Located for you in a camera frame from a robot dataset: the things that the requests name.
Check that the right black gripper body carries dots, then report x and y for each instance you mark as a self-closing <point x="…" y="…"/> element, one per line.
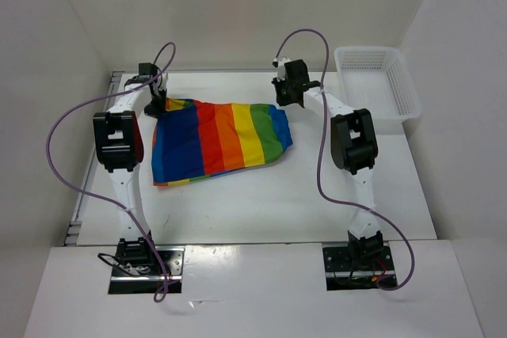
<point x="283" y="90"/>

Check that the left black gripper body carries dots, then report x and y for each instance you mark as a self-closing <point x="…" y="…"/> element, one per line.
<point x="156" y="108"/>

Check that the rainbow striped shorts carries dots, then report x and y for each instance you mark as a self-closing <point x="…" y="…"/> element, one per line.
<point x="195" y="140"/>

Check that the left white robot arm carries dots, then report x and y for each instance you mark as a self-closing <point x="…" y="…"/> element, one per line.
<point x="120" y="149"/>

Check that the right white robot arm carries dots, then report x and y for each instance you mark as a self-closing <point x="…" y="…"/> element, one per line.
<point x="353" y="149"/>

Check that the white plastic basket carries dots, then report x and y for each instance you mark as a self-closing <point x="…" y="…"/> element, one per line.
<point x="377" y="78"/>

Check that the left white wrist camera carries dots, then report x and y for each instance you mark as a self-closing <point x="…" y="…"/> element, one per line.
<point x="161" y="83"/>

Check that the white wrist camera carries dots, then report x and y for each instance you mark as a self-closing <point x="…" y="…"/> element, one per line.
<point x="161" y="83"/>
<point x="279" y="64"/>

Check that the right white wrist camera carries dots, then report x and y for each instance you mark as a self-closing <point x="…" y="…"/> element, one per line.
<point x="279" y="64"/>

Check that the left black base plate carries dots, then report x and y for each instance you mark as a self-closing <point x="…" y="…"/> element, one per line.
<point x="146" y="278"/>

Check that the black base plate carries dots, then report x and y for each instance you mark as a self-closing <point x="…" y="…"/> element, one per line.
<point x="343" y="275"/>
<point x="146" y="278"/>

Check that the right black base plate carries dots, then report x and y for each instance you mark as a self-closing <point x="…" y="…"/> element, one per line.
<point x="343" y="275"/>

